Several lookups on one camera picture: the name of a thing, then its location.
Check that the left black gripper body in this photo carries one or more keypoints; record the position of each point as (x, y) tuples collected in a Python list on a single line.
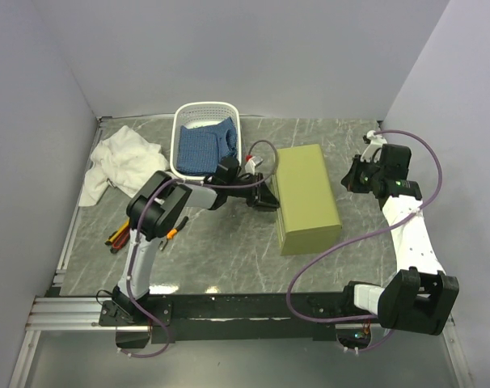
[(253, 194)]

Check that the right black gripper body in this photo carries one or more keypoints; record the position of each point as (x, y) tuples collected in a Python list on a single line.
[(369, 172)]

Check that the olive green metal drawer box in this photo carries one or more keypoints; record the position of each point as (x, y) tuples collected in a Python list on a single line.
[(308, 221)]

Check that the orange handled pliers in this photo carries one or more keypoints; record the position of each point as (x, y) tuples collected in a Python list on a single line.
[(172, 233)]

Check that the white cloth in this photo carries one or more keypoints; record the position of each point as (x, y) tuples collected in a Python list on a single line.
[(125, 161)]

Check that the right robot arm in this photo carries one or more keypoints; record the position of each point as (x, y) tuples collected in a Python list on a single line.
[(420, 296)]

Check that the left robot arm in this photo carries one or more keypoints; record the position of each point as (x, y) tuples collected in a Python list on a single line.
[(153, 213)]

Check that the blue checkered cloth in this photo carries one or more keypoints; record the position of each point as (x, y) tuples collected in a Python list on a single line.
[(201, 149)]

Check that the white plastic perforated basket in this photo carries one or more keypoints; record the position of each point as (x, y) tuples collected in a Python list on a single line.
[(193, 115)]

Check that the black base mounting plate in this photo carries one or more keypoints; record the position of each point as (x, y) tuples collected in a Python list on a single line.
[(131, 339)]

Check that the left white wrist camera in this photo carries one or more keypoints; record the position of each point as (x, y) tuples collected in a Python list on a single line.
[(252, 162)]

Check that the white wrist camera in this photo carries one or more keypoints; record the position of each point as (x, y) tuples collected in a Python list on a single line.
[(252, 162), (374, 139)]

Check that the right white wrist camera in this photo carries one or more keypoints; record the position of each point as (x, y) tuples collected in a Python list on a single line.
[(374, 139)]

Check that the aluminium frame rail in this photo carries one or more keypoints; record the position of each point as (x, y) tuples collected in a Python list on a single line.
[(67, 313)]

